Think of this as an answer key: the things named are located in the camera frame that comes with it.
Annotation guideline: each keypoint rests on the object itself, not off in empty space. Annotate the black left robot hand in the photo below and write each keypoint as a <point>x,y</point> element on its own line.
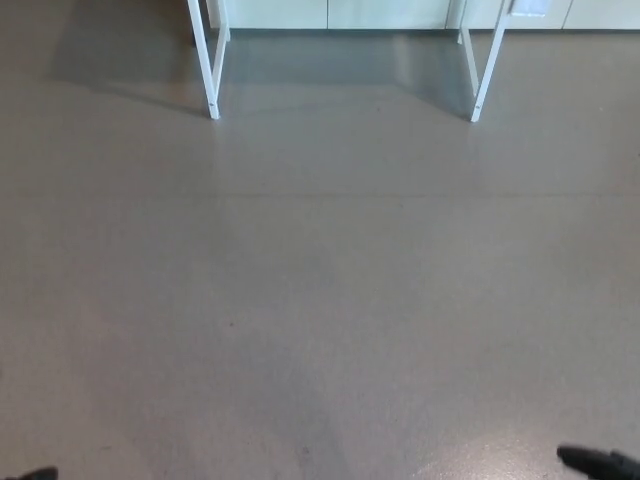
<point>42,475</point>

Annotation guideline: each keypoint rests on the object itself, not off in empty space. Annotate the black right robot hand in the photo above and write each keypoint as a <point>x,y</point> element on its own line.
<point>600,465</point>

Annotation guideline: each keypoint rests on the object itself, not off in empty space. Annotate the white desk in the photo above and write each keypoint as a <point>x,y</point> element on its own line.
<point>209,75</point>

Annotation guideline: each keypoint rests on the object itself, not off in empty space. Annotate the white cabinet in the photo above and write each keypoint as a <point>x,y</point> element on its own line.
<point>390,12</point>

